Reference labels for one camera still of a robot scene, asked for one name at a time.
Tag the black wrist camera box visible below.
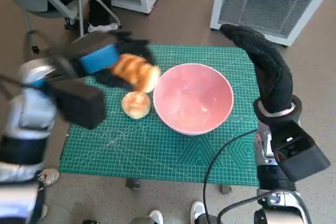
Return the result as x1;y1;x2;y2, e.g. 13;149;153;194
43;77;107;130
270;120;331;182

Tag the person in white clothes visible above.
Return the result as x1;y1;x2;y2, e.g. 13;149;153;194
36;167;60;190

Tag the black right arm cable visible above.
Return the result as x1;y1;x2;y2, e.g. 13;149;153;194
217;191;313;224

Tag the green cutting mat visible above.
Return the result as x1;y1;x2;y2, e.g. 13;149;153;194
58;44;260;187

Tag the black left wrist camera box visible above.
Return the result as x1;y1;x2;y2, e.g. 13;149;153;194
43;77;107;130

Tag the black left robot hand, blue tape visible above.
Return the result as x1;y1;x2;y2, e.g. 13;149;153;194
72;31;158;92

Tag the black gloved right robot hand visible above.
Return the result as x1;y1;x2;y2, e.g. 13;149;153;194
219;24;293;116

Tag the pink bowl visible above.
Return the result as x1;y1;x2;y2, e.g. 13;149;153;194
153;63;234;136

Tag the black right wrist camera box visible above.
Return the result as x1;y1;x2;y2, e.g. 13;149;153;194
270;120;331;182

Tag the long black cable over mat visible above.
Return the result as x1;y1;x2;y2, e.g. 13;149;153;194
203;129;258;224

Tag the white shoe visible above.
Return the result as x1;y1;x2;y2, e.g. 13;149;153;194
148;209;164;224
190;200;207;224

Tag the orange-brown toy bread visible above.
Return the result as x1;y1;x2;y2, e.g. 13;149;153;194
110;53;161;93

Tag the large white mesh cabinet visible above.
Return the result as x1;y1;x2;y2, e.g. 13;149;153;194
209;0;336;47

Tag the seated person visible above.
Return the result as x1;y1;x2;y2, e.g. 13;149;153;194
47;0;119;35

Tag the pale round toy bread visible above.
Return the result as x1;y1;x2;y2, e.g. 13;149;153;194
121;91;151;119

